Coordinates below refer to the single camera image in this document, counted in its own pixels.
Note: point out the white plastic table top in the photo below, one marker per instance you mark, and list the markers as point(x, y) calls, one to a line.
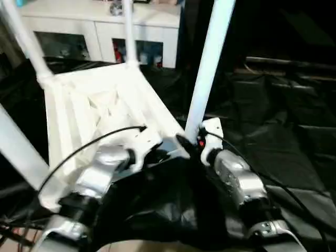
point(105, 94)

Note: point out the silver metal bar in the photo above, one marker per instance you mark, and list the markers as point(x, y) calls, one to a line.
point(294, 64)

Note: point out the large black screen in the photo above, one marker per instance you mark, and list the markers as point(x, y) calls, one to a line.
point(283, 26)

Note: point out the white glass-door cabinet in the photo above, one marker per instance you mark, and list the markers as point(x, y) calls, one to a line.
point(79, 26)

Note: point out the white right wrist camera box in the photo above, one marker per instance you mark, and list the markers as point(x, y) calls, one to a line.
point(211, 131)

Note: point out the dark crumpled bundle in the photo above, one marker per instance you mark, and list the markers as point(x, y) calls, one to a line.
point(116, 8)

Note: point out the black plastic mat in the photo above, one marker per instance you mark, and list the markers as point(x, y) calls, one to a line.
point(294, 131)

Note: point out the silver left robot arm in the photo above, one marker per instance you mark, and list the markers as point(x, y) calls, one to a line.
point(100, 168)

